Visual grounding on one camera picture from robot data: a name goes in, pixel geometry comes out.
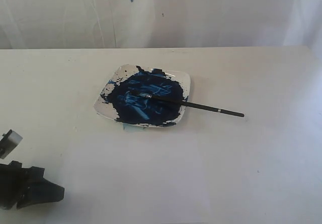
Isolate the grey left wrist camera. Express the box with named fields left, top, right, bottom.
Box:
left=0, top=129, right=23, bottom=159

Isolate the white plate with blue paint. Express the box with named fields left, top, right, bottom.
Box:
left=94, top=64, right=191, bottom=127

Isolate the black paintbrush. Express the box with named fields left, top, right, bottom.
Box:
left=130, top=91, right=245, bottom=118

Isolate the white paper sheet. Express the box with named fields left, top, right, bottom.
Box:
left=47, top=131, right=251, bottom=223

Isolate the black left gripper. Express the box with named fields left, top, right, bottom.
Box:
left=1, top=161, right=64, bottom=209

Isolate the white backdrop curtain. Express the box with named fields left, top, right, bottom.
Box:
left=0, top=0, right=322, bottom=50

